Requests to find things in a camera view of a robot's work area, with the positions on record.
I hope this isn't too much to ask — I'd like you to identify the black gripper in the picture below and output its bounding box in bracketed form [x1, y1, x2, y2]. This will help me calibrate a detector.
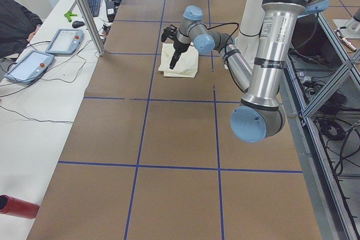
[161, 25, 190, 70]

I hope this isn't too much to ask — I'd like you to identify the cream long-sleeve printed shirt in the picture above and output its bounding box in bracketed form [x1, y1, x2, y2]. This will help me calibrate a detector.
[158, 43, 199, 78]

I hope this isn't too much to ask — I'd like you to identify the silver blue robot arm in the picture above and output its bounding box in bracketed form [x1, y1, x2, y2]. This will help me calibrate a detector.
[161, 0, 330, 143]

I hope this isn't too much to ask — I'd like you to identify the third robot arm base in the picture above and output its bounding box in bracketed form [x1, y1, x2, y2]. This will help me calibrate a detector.
[333, 10, 359, 39]

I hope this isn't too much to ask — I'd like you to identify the black keyboard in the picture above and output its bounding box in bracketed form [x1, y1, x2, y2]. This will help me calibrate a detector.
[86, 0, 102, 17]

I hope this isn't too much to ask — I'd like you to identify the black computer mouse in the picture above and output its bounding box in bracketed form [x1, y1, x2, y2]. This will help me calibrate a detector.
[72, 20, 85, 29]

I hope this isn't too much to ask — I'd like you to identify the green plastic part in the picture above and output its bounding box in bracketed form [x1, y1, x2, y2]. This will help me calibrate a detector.
[64, 10, 78, 22]

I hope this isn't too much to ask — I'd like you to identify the far blue teach pendant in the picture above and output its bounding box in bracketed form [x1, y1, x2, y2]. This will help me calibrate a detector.
[45, 29, 84, 55]

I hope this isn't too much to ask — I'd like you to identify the blue teach pendant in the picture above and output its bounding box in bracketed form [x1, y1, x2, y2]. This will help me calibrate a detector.
[45, 29, 84, 55]
[4, 50, 55, 84]

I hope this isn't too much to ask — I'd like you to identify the near blue teach pendant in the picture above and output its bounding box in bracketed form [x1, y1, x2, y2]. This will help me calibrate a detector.
[4, 50, 55, 84]

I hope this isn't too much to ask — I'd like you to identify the person in black jacket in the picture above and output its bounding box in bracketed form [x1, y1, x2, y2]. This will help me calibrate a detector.
[1, 0, 43, 58]

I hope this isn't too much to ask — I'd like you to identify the red cylindrical bottle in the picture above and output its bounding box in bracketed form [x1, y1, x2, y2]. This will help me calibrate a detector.
[1, 194, 40, 219]

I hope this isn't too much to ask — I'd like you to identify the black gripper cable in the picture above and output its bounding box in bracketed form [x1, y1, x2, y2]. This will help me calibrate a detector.
[205, 22, 240, 47]

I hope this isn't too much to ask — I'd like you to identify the aluminium frame post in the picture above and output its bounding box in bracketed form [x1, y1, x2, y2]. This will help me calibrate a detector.
[75, 0, 105, 56]

